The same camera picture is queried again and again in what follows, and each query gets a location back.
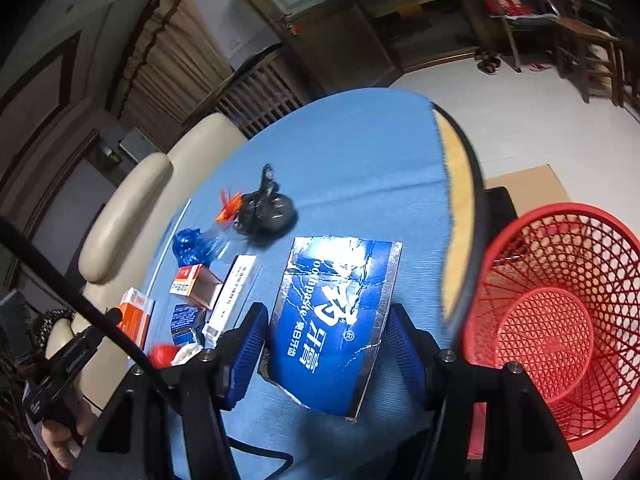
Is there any wooden slatted crib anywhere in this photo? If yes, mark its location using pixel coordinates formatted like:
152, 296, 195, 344
182, 44, 326, 139

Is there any white thin stick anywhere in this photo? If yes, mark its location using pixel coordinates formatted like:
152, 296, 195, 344
143, 198, 192, 297

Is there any beige curtain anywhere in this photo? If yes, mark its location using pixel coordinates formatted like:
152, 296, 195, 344
105, 0, 233, 151

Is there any red yellow white medicine box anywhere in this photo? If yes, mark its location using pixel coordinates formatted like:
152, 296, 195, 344
169, 264, 224, 310

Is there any left hand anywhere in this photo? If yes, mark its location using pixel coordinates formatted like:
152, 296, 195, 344
41, 389, 98, 471

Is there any red crumpled wrapper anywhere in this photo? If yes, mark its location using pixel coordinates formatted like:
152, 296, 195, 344
149, 344, 180, 370

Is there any cardboard sheet on floor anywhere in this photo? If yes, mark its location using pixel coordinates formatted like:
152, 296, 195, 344
485, 164, 570, 217

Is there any small blue toothpaste box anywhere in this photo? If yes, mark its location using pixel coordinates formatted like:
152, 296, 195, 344
169, 304, 206, 347

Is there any pair of slippers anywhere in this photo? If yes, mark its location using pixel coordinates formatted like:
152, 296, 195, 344
476, 56, 501, 76

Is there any beige leather sofa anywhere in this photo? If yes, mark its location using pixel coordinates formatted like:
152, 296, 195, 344
44, 112, 249, 411

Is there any white purple slim box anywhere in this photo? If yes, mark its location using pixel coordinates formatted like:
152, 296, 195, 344
202, 255, 259, 349

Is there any chair with red clothes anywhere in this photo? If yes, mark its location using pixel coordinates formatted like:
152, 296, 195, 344
483, 0, 561, 73

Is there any blue table cloth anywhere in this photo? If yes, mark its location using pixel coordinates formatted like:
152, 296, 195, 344
124, 86, 458, 480

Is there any orange candy wrapper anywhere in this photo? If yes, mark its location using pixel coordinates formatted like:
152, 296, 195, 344
215, 190, 243, 224

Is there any large blue toothpaste box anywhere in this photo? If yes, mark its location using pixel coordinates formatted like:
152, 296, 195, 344
259, 236, 402, 420

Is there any wooden glass door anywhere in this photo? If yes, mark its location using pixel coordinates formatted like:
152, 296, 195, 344
245, 0, 401, 94

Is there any black cable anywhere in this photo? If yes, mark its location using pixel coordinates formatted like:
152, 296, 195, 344
0, 214, 294, 480

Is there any blue crumpled foil wrapper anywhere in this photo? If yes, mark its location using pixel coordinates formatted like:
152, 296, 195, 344
171, 229, 220, 266

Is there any orange white medicine box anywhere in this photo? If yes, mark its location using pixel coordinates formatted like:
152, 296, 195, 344
118, 287, 155, 350

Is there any white crumpled tissue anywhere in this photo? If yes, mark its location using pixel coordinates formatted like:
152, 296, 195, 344
171, 342, 203, 366

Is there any red plastic mesh basket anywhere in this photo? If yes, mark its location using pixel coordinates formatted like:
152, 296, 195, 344
462, 203, 639, 451

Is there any black crumpled plastic bag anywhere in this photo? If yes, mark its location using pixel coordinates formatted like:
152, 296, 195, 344
233, 164, 297, 237

